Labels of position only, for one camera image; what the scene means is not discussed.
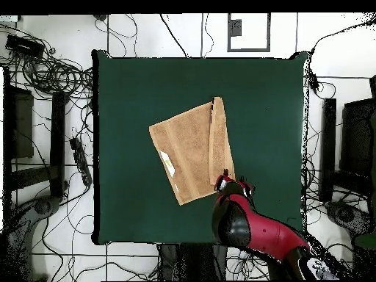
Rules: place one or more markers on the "tan terry towel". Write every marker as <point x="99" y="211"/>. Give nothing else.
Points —
<point x="188" y="152"/>

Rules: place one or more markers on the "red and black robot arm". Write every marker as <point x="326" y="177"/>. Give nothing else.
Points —
<point x="264" y="229"/>

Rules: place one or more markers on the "grey stand base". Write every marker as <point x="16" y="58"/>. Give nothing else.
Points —
<point x="44" y="205"/>
<point x="346" y="214"/>

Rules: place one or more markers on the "black plug adapter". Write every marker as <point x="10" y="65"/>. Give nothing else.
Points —
<point x="314" y="82"/>

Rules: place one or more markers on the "dark green tablecloth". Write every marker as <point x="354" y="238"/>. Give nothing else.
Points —
<point x="132" y="88"/>

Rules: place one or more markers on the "green rounded object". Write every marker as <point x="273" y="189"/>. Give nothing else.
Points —
<point x="365" y="241"/>

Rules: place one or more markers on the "black power strip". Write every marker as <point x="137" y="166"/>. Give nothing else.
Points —
<point x="80" y="160"/>

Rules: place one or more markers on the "small grey square plate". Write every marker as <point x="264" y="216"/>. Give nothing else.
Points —
<point x="235" y="28"/>

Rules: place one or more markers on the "small dark object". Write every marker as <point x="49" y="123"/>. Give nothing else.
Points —
<point x="100" y="17"/>

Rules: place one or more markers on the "black rectangular box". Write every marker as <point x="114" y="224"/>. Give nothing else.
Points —
<point x="23" y="45"/>

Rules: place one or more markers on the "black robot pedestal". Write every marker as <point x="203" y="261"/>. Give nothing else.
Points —
<point x="191" y="261"/>

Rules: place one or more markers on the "black frame stand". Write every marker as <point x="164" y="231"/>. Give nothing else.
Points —
<point x="328" y="147"/>
<point x="57" y="141"/>

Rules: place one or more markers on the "grey rectangular floor frame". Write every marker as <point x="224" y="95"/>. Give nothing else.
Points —
<point x="249" y="50"/>

